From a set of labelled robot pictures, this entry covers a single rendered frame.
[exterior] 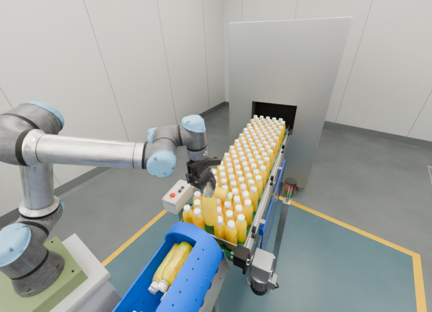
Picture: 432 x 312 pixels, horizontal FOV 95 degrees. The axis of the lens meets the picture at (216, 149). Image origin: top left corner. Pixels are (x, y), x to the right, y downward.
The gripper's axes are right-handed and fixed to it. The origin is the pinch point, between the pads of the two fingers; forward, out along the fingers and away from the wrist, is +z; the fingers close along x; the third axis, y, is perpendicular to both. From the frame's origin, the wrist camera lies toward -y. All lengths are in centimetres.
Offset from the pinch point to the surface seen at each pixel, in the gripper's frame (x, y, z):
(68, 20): -263, -82, -82
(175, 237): -16.2, 11.8, 29.7
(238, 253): 12.5, -2.8, 38.5
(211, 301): 10, 18, 52
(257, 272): 21, -9, 58
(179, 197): -32.5, -8.2, 27.0
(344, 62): 3, -402, 13
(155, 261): -14.8, 25.9, 29.5
